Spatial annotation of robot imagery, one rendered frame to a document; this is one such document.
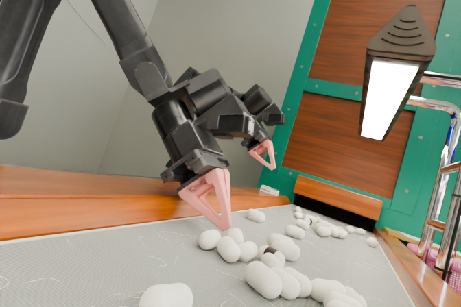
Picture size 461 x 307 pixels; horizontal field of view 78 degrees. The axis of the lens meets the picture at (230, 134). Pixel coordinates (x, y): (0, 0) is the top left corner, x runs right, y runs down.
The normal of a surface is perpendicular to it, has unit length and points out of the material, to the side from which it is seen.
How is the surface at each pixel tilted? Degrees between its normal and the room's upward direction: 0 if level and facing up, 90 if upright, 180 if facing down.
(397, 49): 90
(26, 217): 45
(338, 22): 90
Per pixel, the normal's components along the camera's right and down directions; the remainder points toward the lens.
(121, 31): -0.05, -0.16
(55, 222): 0.83, -0.50
